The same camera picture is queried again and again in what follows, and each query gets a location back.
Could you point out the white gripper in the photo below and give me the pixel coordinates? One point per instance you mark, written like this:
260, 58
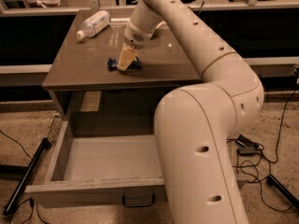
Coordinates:
135, 35

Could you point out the blue rxbar blueberry wrapper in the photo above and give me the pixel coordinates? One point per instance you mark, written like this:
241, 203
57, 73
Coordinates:
112, 64

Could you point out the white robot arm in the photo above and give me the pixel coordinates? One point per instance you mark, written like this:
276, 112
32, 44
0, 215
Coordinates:
224, 74

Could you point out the grey cabinet with glossy top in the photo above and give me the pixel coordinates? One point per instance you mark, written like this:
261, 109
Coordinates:
82, 65

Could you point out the open grey top drawer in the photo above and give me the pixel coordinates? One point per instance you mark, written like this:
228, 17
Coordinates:
102, 162

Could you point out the clear plastic water bottle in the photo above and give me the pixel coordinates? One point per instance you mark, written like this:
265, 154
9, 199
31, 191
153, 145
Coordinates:
94, 25

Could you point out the metal mesh panel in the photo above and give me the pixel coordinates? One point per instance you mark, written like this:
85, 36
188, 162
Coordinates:
55, 129

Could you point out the black stand leg left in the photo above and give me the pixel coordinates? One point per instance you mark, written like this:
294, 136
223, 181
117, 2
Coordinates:
11, 205

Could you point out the black stand leg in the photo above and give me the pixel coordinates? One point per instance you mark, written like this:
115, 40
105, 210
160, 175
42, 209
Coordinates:
272, 181
11, 205

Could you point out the black power adapter brick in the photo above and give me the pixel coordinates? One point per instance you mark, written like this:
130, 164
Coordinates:
245, 142

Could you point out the black stand leg right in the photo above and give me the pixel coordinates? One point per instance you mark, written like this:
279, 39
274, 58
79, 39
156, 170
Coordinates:
272, 181

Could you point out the black drawer handle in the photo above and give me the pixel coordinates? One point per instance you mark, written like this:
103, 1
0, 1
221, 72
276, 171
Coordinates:
146, 201

